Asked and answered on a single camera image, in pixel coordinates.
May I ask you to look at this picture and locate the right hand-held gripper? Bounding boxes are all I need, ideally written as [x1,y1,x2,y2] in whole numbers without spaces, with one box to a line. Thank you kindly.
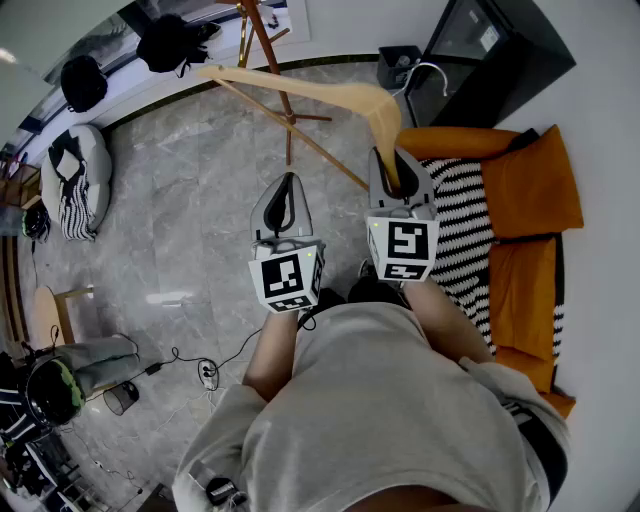
[366,146,441,283]

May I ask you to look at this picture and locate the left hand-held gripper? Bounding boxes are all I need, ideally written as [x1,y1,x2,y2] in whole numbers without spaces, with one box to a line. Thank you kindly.
[248,172,327,315]

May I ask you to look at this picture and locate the light wooden hanger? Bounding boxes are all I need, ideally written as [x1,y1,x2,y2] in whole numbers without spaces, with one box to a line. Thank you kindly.
[196,62,450,197]

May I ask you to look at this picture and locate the person's left forearm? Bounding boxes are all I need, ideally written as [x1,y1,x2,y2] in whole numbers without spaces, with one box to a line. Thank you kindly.
[242,307,301,404]

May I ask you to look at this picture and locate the gold metal hanger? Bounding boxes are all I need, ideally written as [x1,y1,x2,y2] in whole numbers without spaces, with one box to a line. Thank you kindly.
[237,2,254,69]

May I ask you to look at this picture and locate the orange sofa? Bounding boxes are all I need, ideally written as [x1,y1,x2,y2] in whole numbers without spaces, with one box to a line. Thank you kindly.
[397,124,586,421]

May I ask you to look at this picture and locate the black white striped blanket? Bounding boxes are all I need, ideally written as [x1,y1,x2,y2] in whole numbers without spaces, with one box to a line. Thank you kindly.
[419,158,566,359]

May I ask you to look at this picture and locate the person's black trousers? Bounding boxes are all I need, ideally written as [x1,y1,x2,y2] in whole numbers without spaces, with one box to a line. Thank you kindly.
[299,258,414,331]

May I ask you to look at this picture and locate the small black bin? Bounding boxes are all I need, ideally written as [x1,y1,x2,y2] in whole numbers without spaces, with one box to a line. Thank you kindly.
[378,44,424,91]

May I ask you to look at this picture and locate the large orange cushion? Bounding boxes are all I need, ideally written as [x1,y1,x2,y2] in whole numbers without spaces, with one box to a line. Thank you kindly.
[479,124,585,241]

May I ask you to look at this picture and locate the black glass cabinet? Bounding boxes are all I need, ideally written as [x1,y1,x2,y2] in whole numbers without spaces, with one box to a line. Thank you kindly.
[404,0,579,130]

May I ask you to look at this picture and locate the small orange cushion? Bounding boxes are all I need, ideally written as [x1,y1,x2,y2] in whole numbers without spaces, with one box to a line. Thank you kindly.
[488,237,559,361]

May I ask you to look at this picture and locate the white power strip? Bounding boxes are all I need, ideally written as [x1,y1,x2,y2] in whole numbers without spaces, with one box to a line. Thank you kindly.
[198,359,221,392]

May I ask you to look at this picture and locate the brown wooden coat rack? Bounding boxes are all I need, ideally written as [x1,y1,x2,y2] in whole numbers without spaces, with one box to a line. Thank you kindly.
[212,0,372,192]

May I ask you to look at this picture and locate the white beanbag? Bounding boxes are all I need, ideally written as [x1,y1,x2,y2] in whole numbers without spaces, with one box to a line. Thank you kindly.
[39,123,114,241]

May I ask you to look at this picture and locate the striped cloth on beanbag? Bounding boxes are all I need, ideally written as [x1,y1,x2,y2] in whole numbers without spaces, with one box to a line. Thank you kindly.
[57,159,99,242]

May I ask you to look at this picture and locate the large black backpack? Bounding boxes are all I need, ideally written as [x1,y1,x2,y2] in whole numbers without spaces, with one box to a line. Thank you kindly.
[135,13,224,79]

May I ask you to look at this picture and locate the person's grey t-shirt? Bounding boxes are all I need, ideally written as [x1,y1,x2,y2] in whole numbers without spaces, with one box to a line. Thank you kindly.
[172,302,571,512]

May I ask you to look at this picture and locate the small black backpack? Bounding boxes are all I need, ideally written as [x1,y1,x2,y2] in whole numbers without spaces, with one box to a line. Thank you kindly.
[59,54,109,114]

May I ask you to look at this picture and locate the black mesh wastebasket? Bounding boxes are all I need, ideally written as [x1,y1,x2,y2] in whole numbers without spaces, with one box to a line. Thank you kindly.
[103,381,141,417]

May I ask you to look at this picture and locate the small wooden table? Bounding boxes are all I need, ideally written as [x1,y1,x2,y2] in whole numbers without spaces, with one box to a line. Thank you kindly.
[32,285,95,351]

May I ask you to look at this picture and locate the black clip-on device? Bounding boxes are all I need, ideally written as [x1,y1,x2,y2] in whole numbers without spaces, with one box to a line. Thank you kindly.
[205,477,237,506]

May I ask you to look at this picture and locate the black cable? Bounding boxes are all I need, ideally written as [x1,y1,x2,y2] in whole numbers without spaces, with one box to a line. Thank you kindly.
[127,327,264,386]

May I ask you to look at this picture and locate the white cable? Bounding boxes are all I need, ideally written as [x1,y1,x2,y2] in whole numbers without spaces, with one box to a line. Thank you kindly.
[154,389,216,431]

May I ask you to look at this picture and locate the black shoulder strap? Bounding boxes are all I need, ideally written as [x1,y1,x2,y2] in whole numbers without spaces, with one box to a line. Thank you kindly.
[502,399,569,506]

